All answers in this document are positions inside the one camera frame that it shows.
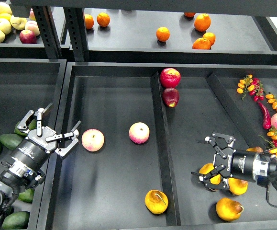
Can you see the pale yellow apple middle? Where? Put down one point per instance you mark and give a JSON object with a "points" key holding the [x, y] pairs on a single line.
{"points": [[5, 26]]}

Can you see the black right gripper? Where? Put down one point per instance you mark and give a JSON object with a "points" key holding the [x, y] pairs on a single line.
{"points": [[229, 163]]}

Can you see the dark green avocado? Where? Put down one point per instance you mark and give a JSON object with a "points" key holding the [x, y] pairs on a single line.
{"points": [[27, 196]]}

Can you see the orange behind right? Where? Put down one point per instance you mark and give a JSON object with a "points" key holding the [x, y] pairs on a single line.
{"points": [[210, 36]]}

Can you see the yellow apple with stem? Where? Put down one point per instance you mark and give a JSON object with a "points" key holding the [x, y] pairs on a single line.
{"points": [[18, 22]]}

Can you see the yellow pear with brown top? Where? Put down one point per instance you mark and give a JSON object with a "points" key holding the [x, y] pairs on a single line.
{"points": [[255, 149]]}

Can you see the orange tomato bunch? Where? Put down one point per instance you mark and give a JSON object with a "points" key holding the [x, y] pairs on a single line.
{"points": [[272, 99]]}

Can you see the pink apple left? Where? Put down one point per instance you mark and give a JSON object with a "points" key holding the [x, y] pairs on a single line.
{"points": [[92, 140]]}

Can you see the dark avocado middle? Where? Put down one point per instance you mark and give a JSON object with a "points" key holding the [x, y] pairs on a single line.
{"points": [[11, 141]]}

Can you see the orange front right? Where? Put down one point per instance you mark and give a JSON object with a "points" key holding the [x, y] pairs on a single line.
{"points": [[202, 43]]}

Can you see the avocado bottom right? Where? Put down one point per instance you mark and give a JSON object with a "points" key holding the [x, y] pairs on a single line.
{"points": [[16, 221]]}

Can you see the green avocado top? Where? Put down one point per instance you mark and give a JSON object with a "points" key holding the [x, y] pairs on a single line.
{"points": [[31, 126]]}

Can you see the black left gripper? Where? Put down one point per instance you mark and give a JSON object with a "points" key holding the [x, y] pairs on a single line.
{"points": [[34, 150]]}

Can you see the black perforated shelf post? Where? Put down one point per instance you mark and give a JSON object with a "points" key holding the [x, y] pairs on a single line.
{"points": [[75, 23]]}

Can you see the black left tray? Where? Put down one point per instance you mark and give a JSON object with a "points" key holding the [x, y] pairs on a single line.
{"points": [[30, 84]]}

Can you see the yellow pear under arm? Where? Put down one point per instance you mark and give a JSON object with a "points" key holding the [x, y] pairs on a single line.
{"points": [[237, 186]]}

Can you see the yellow pear bottom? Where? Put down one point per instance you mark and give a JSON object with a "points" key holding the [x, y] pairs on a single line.
{"points": [[229, 210]]}

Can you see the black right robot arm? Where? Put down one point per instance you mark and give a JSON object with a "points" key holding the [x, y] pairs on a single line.
{"points": [[269, 182]]}

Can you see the cherry tomato bunch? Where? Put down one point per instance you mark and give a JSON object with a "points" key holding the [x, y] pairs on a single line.
{"points": [[270, 139], [251, 86]]}

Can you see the yellow pear left of pile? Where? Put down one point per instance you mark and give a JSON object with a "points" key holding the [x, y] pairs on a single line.
{"points": [[216, 179]]}

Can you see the red apple on shelf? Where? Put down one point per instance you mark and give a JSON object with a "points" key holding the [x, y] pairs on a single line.
{"points": [[27, 37]]}

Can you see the pink apple centre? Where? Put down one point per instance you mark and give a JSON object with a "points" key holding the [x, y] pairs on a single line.
{"points": [[139, 132]]}

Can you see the pink peach on shelf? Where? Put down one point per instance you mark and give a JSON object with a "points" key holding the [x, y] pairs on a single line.
{"points": [[32, 26]]}

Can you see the cherry tomato bunch bottom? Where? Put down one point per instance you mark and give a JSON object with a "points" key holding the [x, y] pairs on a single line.
{"points": [[270, 139]]}

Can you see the black centre divided tray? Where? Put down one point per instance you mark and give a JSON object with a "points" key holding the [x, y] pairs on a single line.
{"points": [[105, 190]]}

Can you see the cherry tomato bunch top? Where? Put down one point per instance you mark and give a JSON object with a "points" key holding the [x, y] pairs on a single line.
{"points": [[251, 86]]}

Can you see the yellow lemon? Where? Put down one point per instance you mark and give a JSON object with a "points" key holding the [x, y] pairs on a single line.
{"points": [[6, 16]]}

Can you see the pink apple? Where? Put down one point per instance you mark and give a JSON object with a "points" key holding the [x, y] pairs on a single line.
{"points": [[92, 140], [139, 132]]}

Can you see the bright red apple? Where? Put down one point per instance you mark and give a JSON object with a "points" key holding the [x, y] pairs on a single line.
{"points": [[170, 78]]}

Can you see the black upper left shelf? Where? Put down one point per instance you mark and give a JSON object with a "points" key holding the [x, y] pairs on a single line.
{"points": [[12, 47]]}

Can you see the yellow orange pear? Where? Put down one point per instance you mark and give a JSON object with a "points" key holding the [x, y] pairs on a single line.
{"points": [[156, 201]]}

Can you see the red chili pepper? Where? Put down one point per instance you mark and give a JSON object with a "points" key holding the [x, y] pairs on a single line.
{"points": [[266, 116]]}

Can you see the dark red apple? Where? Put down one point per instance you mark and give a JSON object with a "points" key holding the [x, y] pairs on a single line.
{"points": [[170, 97]]}

